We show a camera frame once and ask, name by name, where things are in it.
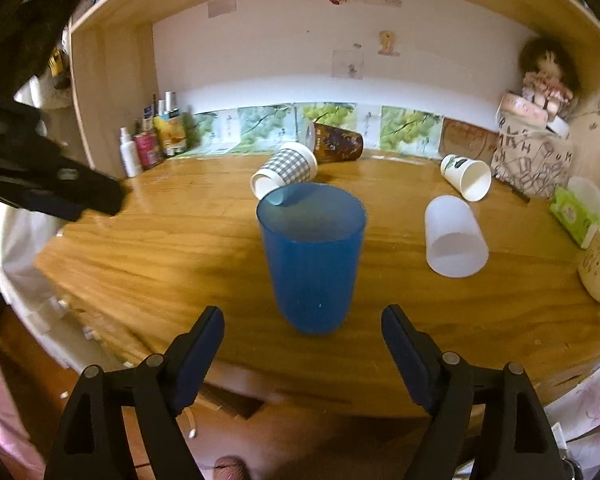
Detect translucent white plastic cup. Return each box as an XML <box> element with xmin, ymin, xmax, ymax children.
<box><xmin>424</xmin><ymin>195</ymin><xmax>490</xmax><ymax>279</ymax></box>

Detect letter print bag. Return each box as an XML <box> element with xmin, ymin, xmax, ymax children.
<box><xmin>491</xmin><ymin>115</ymin><xmax>574</xmax><ymax>200</ymax></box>

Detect red can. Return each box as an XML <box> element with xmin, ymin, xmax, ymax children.
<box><xmin>134</xmin><ymin>130</ymin><xmax>164</xmax><ymax>170</ymax></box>

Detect brown-haired doll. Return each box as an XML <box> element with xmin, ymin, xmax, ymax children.
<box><xmin>517</xmin><ymin>35</ymin><xmax>582</xmax><ymax>117</ymax></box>

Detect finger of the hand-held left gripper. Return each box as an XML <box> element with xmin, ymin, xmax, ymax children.
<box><xmin>0</xmin><ymin>94</ymin><xmax>124</xmax><ymax>222</ymax></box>
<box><xmin>0</xmin><ymin>0</ymin><xmax>85</xmax><ymax>101</ymax></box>

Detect pink cloth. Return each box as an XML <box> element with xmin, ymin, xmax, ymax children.
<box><xmin>0</xmin><ymin>317</ymin><xmax>47</xmax><ymax>480</ymax></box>

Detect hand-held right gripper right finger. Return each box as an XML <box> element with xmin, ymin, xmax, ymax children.
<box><xmin>381</xmin><ymin>304</ymin><xmax>567</xmax><ymax>480</ymax></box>

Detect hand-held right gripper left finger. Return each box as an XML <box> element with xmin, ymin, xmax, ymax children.
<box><xmin>44</xmin><ymin>306</ymin><xmax>225</xmax><ymax>480</ymax></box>

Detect white floral cloth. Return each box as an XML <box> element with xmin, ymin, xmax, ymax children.
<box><xmin>544</xmin><ymin>357</ymin><xmax>600</xmax><ymax>461</ymax></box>

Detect grape print paper strip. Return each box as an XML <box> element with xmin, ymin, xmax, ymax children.
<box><xmin>179</xmin><ymin>101</ymin><xmax>442</xmax><ymax>159</ymax></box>

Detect blue plastic cup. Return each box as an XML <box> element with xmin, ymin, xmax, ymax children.
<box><xmin>257</xmin><ymin>182</ymin><xmax>368</xmax><ymax>336</ymax></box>

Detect brown paper cup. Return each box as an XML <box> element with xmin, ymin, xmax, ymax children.
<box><xmin>305</xmin><ymin>121</ymin><xmax>365</xmax><ymax>164</ymax></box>

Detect green tissue packet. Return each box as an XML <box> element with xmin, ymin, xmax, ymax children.
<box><xmin>549</xmin><ymin>187</ymin><xmax>600</xmax><ymax>248</ymax></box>

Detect white plastic container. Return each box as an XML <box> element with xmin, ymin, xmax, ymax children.
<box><xmin>567</xmin><ymin>176</ymin><xmax>600</xmax><ymax>217</ymax></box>

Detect grey checkered paper cup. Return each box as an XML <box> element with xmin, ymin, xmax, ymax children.
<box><xmin>250</xmin><ymin>141</ymin><xmax>319</xmax><ymax>200</ymax></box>

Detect white paper cup green print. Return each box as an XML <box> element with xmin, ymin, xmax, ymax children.
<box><xmin>440</xmin><ymin>153</ymin><xmax>492</xmax><ymax>203</ymax></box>

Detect white spray bottle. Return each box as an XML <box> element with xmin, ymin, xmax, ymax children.
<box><xmin>119</xmin><ymin>127</ymin><xmax>142</xmax><ymax>179</ymax></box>

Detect wooden shelf unit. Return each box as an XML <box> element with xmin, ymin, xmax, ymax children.
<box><xmin>67</xmin><ymin>0</ymin><xmax>600</xmax><ymax>182</ymax></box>

